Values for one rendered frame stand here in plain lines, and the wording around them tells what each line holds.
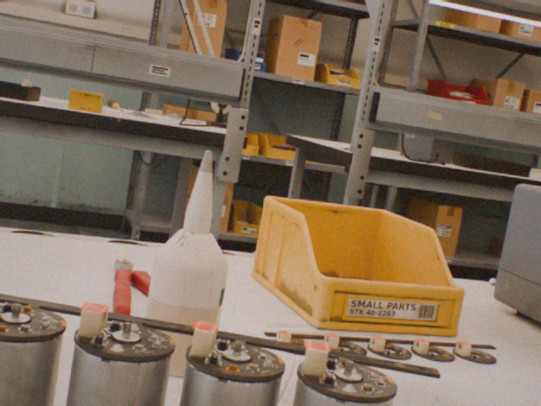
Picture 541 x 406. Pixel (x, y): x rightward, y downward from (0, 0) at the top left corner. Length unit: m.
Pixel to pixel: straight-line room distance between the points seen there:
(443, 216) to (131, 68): 2.76
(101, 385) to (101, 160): 4.40
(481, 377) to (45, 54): 2.08
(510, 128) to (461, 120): 0.19
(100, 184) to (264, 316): 4.15
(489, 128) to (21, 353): 2.69
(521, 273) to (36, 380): 0.45
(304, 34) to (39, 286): 3.94
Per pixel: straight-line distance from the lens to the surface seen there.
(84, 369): 0.20
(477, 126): 2.82
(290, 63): 4.33
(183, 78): 2.46
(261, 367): 0.20
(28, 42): 2.42
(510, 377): 0.46
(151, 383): 0.20
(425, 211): 4.88
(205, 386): 0.19
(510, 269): 0.61
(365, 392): 0.20
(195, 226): 0.35
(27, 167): 4.58
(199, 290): 0.35
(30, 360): 0.20
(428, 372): 0.22
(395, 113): 2.68
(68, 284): 0.49
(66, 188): 4.60
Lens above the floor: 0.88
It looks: 7 degrees down
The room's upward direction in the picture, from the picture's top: 9 degrees clockwise
